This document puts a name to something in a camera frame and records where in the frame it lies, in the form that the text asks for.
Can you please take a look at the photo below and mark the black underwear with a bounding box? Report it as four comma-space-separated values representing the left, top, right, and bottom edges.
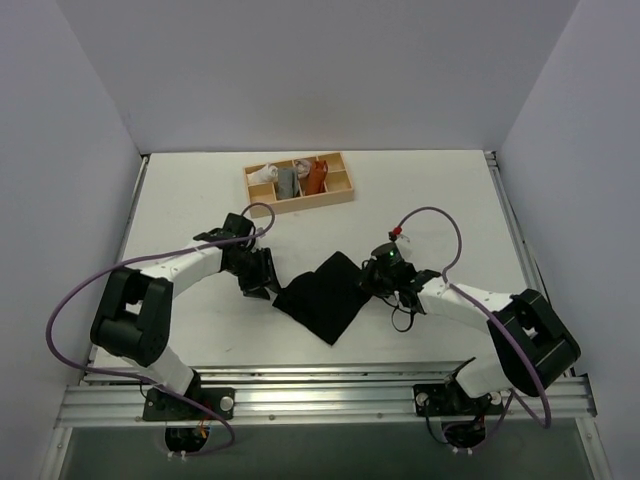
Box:
272, 252, 371, 346

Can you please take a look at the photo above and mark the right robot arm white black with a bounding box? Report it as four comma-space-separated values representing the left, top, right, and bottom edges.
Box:
359, 242, 581, 413

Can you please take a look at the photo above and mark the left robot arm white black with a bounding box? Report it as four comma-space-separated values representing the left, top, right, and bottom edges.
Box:
90, 213, 281, 419

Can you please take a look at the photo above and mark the wooden compartment tray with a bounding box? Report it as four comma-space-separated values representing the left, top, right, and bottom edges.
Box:
243, 152, 355, 218

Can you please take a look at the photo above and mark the white rolled cloth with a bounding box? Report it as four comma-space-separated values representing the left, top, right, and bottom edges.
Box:
247, 164, 278, 185

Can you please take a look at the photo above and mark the grey rolled cloth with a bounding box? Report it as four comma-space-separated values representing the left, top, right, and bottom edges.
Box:
276, 168, 300, 200

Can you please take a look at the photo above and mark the orange rolled cloth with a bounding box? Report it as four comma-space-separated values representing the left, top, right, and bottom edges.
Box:
304, 160, 328, 196

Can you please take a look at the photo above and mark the pale patterned rolled cloth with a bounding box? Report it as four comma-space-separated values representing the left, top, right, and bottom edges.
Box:
293, 158, 313, 179

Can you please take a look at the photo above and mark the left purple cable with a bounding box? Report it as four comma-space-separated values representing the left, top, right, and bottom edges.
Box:
45, 201, 276, 458

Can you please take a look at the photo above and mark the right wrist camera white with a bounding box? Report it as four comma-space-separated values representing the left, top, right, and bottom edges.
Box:
388, 226, 411, 245

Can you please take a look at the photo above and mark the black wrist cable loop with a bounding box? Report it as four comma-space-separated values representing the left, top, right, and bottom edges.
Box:
391, 294, 416, 333

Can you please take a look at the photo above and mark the aluminium frame rail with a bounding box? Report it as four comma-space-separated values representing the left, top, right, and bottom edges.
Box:
52, 362, 599, 431

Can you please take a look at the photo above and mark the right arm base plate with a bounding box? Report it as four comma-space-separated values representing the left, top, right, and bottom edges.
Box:
412, 382, 504, 418

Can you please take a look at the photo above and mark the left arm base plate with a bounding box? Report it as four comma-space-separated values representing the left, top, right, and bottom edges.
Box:
142, 387, 236, 422

